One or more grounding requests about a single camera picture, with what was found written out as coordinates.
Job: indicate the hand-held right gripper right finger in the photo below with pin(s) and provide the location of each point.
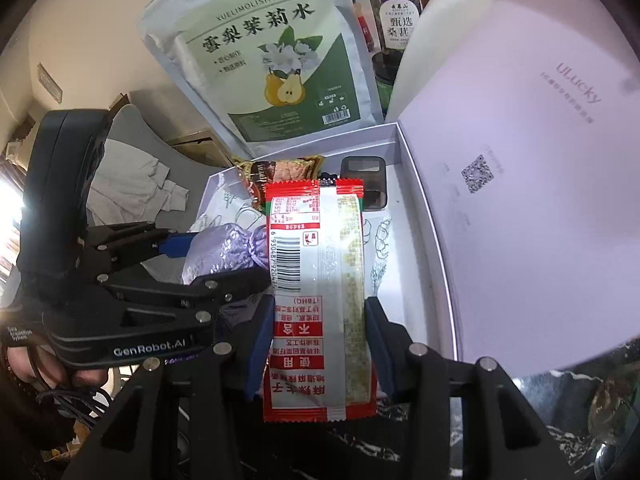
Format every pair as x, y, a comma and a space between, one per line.
377, 345

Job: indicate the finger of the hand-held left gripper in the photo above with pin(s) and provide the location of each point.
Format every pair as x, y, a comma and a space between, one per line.
235, 285
177, 247

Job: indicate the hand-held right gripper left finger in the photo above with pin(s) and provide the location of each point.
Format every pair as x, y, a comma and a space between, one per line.
260, 345

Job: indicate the purple tasselled sachet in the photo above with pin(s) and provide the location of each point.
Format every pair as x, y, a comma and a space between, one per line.
220, 250

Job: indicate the white bread print pastry packet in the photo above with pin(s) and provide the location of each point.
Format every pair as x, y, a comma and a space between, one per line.
380, 240
225, 205

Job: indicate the red and white snack packet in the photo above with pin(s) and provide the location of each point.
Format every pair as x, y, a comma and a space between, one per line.
320, 260

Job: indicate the brown cereal packet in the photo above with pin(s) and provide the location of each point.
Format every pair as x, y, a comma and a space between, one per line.
285, 170

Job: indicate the smoky transparent small box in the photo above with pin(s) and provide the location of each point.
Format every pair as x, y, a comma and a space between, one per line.
362, 170

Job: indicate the person's left hand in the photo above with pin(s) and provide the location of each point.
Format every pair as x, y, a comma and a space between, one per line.
30, 365

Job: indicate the light grey garment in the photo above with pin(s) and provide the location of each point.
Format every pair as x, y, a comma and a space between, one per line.
130, 180

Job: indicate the pile of clothes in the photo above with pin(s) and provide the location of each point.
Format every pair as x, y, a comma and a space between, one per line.
15, 135

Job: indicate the grey padded chair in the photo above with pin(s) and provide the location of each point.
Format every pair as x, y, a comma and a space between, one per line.
150, 130

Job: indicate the pear print tea pouch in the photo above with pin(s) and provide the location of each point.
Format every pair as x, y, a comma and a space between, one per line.
240, 85

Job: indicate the dark lidded jar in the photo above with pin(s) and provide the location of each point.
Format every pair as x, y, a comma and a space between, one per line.
385, 80

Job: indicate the small red bottle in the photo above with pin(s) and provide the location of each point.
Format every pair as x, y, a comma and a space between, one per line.
362, 22

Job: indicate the white label dark jar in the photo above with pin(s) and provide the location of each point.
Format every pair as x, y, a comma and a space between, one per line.
395, 15

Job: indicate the small wall picture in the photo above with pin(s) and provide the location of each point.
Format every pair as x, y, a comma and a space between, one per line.
50, 82

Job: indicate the wooden picture frame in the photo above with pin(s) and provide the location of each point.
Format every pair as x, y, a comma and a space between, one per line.
195, 145

